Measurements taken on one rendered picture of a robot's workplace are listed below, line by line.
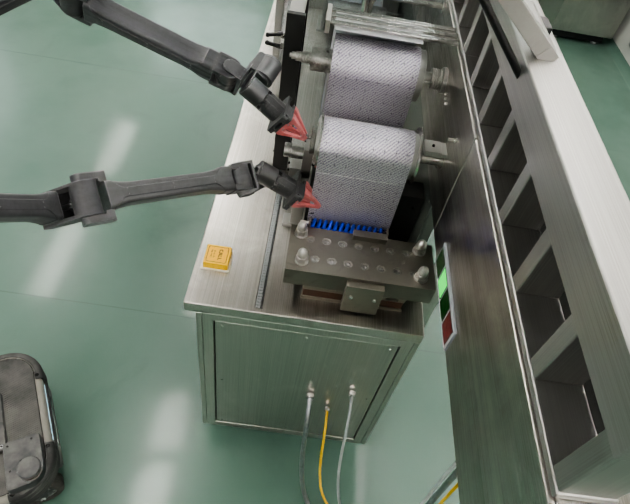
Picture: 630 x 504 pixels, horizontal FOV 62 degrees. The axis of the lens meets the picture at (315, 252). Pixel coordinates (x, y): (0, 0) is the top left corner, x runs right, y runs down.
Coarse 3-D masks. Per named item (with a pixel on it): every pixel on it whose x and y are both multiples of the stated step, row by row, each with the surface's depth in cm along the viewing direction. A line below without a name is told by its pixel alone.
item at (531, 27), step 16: (480, 0) 86; (512, 0) 87; (528, 0) 105; (496, 16) 88; (512, 16) 89; (528, 16) 89; (496, 32) 90; (528, 32) 91; (544, 32) 93; (544, 48) 93; (512, 64) 94
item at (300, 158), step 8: (296, 152) 142; (304, 152) 140; (296, 160) 147; (304, 160) 143; (288, 168) 146; (296, 168) 145; (304, 168) 145; (304, 176) 147; (296, 208) 157; (288, 216) 164; (296, 216) 160; (288, 224) 162; (296, 224) 162
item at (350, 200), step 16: (320, 176) 137; (336, 176) 136; (320, 192) 141; (336, 192) 140; (352, 192) 140; (368, 192) 139; (384, 192) 139; (400, 192) 138; (320, 208) 145; (336, 208) 145; (352, 208) 144; (368, 208) 144; (384, 208) 143; (368, 224) 149; (384, 224) 148
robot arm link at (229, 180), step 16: (80, 176) 108; (96, 176) 110; (176, 176) 121; (192, 176) 123; (208, 176) 125; (224, 176) 128; (240, 176) 131; (112, 192) 111; (128, 192) 113; (144, 192) 115; (160, 192) 118; (176, 192) 120; (192, 192) 123; (208, 192) 128; (224, 192) 129; (112, 208) 111; (96, 224) 111
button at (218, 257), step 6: (210, 246) 150; (216, 246) 151; (222, 246) 151; (210, 252) 149; (216, 252) 149; (222, 252) 150; (228, 252) 150; (204, 258) 147; (210, 258) 148; (216, 258) 148; (222, 258) 148; (228, 258) 148; (204, 264) 147; (210, 264) 147; (216, 264) 147; (222, 264) 147; (228, 264) 149
